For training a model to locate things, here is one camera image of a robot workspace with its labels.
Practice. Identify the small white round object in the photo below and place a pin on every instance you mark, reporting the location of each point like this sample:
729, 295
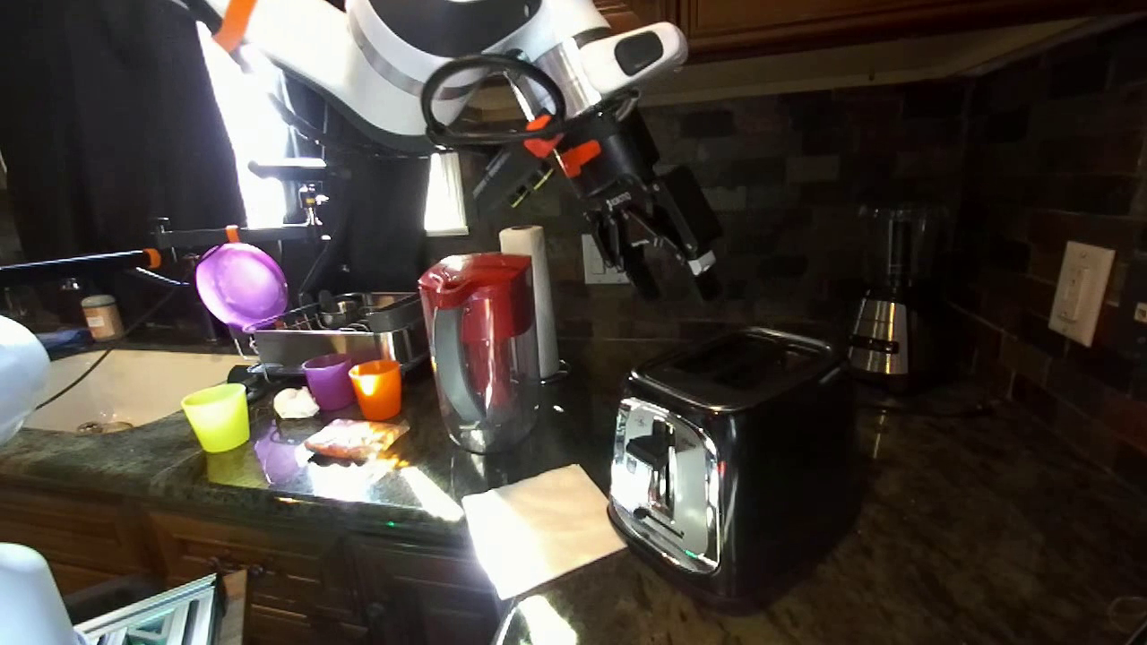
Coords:
295, 402

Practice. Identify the wooden base cabinet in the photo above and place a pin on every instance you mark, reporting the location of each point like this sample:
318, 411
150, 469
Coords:
360, 573

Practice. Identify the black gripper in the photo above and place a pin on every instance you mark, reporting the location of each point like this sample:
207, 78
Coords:
623, 174

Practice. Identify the purple plastic cup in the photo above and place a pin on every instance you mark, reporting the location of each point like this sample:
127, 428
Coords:
326, 385

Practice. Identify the small pale jar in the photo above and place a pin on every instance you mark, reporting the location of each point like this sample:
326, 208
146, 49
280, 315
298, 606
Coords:
102, 320

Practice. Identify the white paper towel roll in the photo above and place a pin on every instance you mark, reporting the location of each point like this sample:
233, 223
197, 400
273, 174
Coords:
543, 299

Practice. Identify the beige wall plate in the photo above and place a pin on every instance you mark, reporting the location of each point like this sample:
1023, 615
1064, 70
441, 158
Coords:
1079, 293

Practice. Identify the green plastic cup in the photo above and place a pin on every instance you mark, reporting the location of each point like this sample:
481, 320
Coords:
217, 419

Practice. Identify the orange plastic cup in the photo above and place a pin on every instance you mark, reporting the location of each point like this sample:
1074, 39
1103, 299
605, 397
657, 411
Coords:
378, 392

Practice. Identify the white paper sheet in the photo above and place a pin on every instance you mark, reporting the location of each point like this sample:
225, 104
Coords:
540, 530

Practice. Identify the black and chrome toaster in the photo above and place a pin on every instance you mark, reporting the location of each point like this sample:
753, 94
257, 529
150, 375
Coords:
766, 479

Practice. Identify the white framed panel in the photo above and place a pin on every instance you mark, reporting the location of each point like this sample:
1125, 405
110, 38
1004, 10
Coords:
157, 615

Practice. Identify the clear snack packet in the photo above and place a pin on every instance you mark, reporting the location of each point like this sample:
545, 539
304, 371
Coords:
353, 440

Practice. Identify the wooden wall cabinet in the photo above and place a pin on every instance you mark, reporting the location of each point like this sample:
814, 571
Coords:
899, 20

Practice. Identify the metal dish rack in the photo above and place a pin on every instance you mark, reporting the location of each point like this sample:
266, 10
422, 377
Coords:
344, 342

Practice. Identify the purple plastic plate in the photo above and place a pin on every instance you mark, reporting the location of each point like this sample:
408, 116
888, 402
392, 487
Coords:
243, 287

